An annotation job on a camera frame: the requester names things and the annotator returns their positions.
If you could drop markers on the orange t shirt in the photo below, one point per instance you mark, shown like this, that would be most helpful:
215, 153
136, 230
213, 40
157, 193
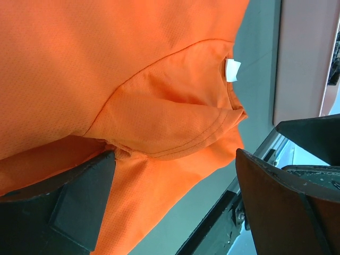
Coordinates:
144, 79

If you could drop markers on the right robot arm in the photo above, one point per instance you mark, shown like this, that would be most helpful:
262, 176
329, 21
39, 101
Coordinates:
320, 137

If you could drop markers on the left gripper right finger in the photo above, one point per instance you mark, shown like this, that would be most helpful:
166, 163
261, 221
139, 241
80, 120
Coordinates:
287, 214

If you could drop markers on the pink divided tray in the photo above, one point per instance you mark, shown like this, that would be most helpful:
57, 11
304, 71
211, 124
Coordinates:
307, 38

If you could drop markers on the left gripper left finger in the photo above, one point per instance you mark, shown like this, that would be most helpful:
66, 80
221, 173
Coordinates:
60, 215

